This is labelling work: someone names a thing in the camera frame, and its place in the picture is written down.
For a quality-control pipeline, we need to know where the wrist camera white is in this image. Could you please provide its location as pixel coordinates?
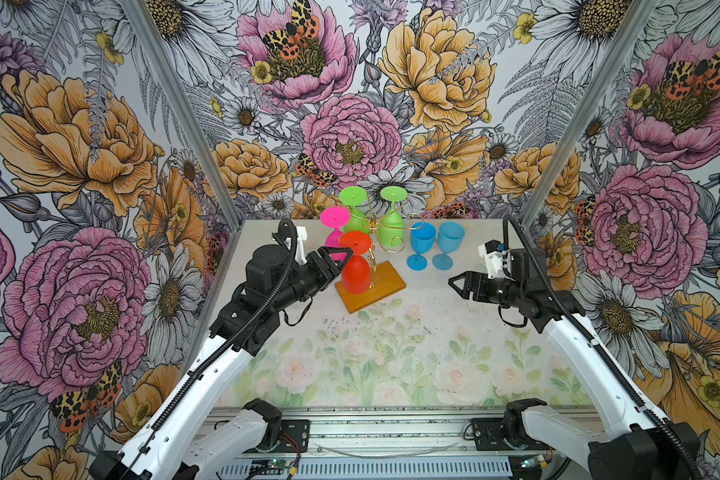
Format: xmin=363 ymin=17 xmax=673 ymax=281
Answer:
xmin=295 ymin=226 xmax=308 ymax=265
xmin=478 ymin=240 xmax=511 ymax=279

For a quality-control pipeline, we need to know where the right aluminium frame post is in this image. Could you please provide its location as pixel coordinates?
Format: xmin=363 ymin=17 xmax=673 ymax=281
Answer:
xmin=521 ymin=0 xmax=657 ymax=227

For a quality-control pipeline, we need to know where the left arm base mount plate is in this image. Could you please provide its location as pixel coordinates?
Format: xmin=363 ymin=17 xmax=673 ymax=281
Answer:
xmin=262 ymin=419 xmax=311 ymax=454

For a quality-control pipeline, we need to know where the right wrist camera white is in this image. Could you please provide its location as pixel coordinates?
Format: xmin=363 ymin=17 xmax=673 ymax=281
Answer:
xmin=478 ymin=240 xmax=511 ymax=279

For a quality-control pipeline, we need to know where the aluminium front rail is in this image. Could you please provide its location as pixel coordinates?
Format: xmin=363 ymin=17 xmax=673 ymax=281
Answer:
xmin=215 ymin=407 xmax=590 ymax=479

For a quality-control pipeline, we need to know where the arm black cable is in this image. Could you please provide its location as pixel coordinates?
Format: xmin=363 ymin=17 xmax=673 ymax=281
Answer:
xmin=501 ymin=214 xmax=703 ymax=480
xmin=119 ymin=218 xmax=299 ymax=469

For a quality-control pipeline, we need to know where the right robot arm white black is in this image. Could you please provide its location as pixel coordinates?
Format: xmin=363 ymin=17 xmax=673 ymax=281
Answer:
xmin=448 ymin=271 xmax=701 ymax=479

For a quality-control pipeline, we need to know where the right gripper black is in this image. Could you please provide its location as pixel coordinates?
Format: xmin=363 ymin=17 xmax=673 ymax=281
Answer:
xmin=448 ymin=270 xmax=525 ymax=308

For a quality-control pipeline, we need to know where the aluminium frame post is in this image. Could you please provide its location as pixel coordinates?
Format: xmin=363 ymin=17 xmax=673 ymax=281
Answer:
xmin=123 ymin=1 xmax=243 ymax=234
xmin=521 ymin=0 xmax=657 ymax=227

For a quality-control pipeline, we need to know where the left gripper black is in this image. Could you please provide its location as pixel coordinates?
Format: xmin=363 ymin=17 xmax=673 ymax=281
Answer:
xmin=273 ymin=245 xmax=354 ymax=310

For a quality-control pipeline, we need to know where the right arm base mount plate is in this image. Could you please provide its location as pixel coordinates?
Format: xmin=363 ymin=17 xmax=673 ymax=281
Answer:
xmin=467 ymin=418 xmax=515 ymax=452

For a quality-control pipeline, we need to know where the pink wine glass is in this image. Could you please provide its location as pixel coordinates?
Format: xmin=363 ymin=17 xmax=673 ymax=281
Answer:
xmin=320 ymin=206 xmax=351 ymax=248

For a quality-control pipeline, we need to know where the red wine glass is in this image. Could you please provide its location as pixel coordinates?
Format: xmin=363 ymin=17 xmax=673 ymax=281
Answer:
xmin=339 ymin=231 xmax=372 ymax=294

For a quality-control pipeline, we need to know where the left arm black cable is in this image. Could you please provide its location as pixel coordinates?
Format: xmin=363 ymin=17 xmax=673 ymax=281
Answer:
xmin=119 ymin=218 xmax=299 ymax=469

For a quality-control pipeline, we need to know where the blue wine glass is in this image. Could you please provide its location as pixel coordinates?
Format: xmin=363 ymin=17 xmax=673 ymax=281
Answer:
xmin=433 ymin=221 xmax=466 ymax=270
xmin=406 ymin=222 xmax=437 ymax=271

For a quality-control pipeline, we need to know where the left green wine glass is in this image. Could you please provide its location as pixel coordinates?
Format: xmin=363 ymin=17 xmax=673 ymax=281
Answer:
xmin=339 ymin=186 xmax=370 ymax=234

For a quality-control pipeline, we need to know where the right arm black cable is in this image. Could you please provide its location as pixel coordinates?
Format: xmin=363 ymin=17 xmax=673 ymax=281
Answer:
xmin=501 ymin=214 xmax=703 ymax=480

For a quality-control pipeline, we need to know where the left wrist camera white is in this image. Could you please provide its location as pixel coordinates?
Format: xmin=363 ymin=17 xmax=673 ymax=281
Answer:
xmin=295 ymin=226 xmax=308 ymax=265

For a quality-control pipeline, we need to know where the left aluminium frame post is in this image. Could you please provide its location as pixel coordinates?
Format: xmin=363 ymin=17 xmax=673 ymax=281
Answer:
xmin=123 ymin=1 xmax=243 ymax=234

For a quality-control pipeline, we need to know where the right green wine glass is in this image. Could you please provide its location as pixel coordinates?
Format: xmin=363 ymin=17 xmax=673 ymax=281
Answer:
xmin=378 ymin=186 xmax=408 ymax=250

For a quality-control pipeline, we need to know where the green wine glass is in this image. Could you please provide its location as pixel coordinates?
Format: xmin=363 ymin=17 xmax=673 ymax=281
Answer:
xmin=339 ymin=186 xmax=370 ymax=234
xmin=378 ymin=186 xmax=408 ymax=250

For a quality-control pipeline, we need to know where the gold wire rack wooden base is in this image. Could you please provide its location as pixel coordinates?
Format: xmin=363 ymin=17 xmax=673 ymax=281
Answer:
xmin=335 ymin=214 xmax=406 ymax=313

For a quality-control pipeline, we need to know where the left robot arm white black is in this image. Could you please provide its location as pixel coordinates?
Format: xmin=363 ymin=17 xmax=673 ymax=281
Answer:
xmin=89 ymin=241 xmax=352 ymax=479

